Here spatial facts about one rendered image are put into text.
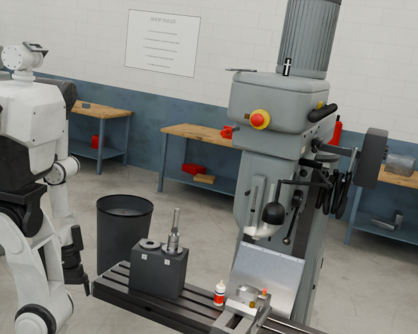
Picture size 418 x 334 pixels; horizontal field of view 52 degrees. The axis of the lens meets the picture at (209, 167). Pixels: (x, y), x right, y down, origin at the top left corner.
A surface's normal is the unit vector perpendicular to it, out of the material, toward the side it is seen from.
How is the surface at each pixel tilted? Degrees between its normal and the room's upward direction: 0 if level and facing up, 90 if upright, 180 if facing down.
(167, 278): 90
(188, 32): 90
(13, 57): 90
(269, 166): 90
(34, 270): 115
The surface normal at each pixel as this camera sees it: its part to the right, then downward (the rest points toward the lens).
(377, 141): -0.40, 0.19
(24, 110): 0.57, 0.21
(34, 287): -0.18, 0.24
